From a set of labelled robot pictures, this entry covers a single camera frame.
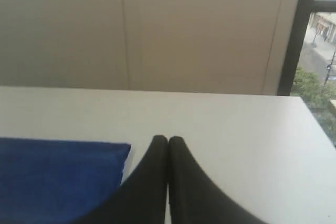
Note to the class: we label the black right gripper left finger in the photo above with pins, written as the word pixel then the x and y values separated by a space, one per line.
pixel 142 196

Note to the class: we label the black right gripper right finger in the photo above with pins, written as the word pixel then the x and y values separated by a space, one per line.
pixel 193 196

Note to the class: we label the blue towel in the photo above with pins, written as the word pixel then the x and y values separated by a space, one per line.
pixel 44 181

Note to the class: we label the dark window frame post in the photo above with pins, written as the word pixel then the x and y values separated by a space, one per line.
pixel 296 38

